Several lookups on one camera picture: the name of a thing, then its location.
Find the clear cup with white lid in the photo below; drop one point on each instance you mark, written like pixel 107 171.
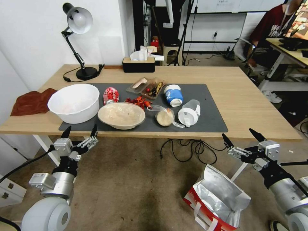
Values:
pixel 187 115

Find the red foil-lined delivery bag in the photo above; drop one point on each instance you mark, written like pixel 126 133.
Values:
pixel 216 187

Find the black desk lamp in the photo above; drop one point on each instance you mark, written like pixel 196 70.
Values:
pixel 85 73

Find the clear plastic food tray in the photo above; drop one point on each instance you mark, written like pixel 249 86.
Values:
pixel 134 89

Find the white cabinet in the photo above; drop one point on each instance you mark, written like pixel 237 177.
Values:
pixel 9 185

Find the black shoe white sole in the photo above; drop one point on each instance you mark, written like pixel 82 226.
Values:
pixel 276 226

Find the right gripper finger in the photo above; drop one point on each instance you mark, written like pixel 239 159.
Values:
pixel 228 143
pixel 258 136

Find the rust red cloth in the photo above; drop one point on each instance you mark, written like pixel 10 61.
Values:
pixel 29 103

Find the black tripod stand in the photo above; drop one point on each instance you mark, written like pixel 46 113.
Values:
pixel 184 31

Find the grey desk mat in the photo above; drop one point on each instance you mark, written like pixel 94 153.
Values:
pixel 204 113

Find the beige film-covered paper bowl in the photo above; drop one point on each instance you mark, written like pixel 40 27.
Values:
pixel 120 115

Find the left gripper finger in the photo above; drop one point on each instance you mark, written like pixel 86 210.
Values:
pixel 65 133
pixel 93 132

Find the white table leg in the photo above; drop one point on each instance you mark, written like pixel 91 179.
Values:
pixel 47 149
pixel 238 172

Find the wooden desk white frame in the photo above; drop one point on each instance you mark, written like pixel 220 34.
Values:
pixel 288 55

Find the clear bag with bun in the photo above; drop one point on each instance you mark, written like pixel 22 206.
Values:
pixel 164 118

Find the beige plastic stool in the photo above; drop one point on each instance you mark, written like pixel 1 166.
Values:
pixel 171 54

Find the brown banana peel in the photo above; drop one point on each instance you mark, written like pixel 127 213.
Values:
pixel 157 87

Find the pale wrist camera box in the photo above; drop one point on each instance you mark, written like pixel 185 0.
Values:
pixel 269 147
pixel 62 146

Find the black power strip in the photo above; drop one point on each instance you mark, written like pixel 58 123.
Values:
pixel 229 55

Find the person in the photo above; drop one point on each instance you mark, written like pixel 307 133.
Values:
pixel 269 26

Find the large white plastic bowl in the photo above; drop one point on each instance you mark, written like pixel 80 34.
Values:
pixel 72 113

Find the person's white shoe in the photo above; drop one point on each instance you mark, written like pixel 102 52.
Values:
pixel 272 96

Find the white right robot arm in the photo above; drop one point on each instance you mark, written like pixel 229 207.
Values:
pixel 284 191

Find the red box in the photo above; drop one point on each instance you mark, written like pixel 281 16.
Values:
pixel 155 41

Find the computer monitor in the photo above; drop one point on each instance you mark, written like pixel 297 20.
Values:
pixel 299 21

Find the red crayfish shell scraps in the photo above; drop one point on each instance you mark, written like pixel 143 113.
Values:
pixel 139 100

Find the white tissue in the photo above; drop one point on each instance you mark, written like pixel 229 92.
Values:
pixel 137 55

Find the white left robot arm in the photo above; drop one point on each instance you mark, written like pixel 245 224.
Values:
pixel 45 214

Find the black tissue box wooden lid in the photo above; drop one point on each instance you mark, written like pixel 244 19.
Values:
pixel 138 67

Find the blue and white paper cup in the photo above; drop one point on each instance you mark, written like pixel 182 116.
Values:
pixel 172 95

